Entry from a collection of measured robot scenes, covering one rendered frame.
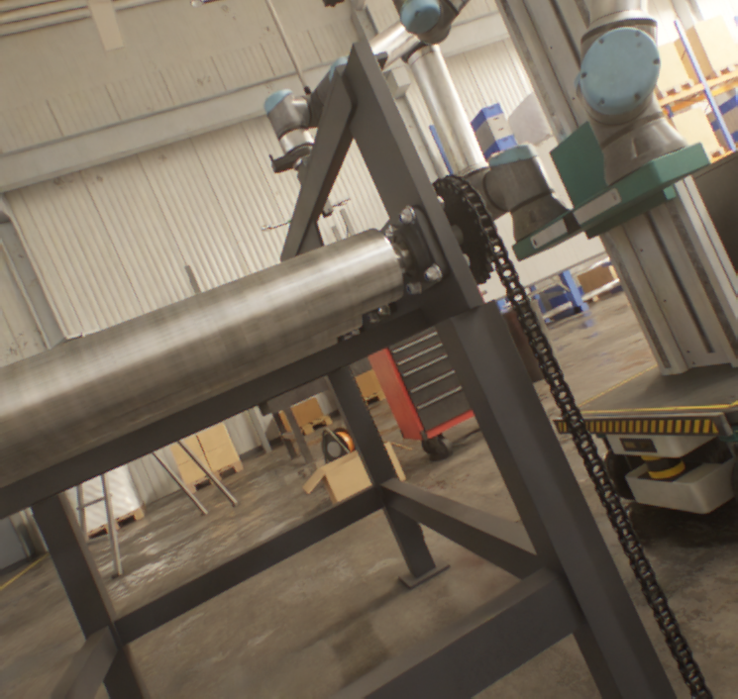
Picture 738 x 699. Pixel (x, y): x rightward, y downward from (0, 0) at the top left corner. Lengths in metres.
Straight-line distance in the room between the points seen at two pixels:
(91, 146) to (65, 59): 2.00
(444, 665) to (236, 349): 0.51
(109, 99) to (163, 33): 1.67
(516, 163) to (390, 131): 1.09
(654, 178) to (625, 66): 0.26
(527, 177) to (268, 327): 1.29
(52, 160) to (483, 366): 11.35
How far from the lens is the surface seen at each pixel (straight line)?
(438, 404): 3.67
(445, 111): 2.19
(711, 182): 1.94
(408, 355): 3.63
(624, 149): 1.60
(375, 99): 0.95
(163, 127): 12.03
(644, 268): 2.02
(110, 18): 10.63
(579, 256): 6.14
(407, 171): 0.92
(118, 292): 11.85
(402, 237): 0.92
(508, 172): 1.99
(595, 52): 1.45
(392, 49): 1.96
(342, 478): 3.60
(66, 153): 12.02
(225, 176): 12.33
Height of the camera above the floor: 0.74
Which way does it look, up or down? 1 degrees up
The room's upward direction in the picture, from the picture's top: 24 degrees counter-clockwise
